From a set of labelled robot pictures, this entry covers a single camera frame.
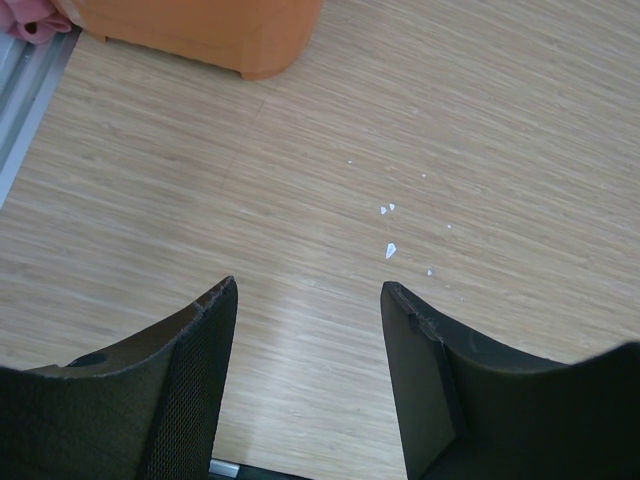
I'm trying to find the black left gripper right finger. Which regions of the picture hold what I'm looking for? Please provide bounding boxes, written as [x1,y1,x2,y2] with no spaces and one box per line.
[380,281,639,479]

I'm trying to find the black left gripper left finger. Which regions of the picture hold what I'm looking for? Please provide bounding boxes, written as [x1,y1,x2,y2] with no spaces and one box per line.
[1,277,238,479]

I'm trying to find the orange plastic basket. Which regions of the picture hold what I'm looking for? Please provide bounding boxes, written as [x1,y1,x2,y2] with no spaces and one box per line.
[54,0,324,80]

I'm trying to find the pink t shirt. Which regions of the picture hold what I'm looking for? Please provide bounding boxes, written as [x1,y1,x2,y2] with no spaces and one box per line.
[1,0,72,45]

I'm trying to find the aluminium frame rail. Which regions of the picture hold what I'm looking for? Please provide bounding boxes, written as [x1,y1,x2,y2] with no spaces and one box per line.
[0,27,80,201]

